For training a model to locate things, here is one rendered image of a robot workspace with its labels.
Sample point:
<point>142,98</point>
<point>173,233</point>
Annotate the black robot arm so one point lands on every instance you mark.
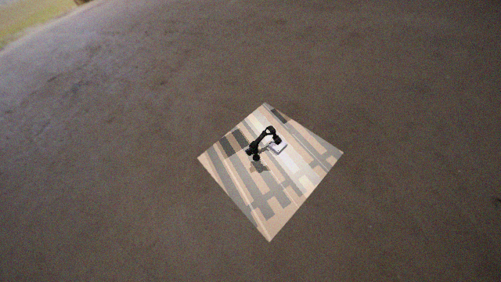
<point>253,146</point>

